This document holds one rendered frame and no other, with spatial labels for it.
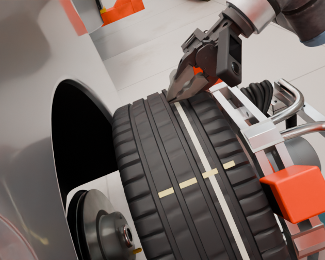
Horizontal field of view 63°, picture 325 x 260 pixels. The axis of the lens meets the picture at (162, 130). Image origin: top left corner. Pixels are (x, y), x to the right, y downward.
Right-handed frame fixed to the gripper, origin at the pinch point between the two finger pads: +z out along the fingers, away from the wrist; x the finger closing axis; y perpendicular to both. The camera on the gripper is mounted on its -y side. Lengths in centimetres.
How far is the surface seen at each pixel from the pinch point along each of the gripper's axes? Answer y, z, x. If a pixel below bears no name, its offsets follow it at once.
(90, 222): -3.7, 37.2, -5.1
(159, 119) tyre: -2.5, 4.7, 0.4
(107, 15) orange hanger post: 359, 45, -37
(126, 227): -1.6, 37.0, -16.7
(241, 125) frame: -6.9, -6.1, -12.2
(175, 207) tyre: -19.5, 10.2, -3.9
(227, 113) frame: -1.6, -5.3, -12.0
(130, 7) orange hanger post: 359, 16, -55
